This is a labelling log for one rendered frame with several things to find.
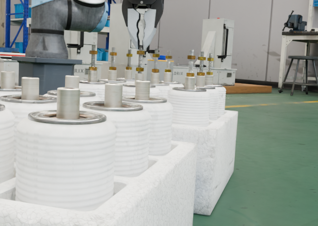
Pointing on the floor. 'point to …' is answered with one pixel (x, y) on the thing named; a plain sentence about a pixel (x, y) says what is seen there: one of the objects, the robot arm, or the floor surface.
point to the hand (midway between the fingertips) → (140, 43)
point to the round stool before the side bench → (296, 73)
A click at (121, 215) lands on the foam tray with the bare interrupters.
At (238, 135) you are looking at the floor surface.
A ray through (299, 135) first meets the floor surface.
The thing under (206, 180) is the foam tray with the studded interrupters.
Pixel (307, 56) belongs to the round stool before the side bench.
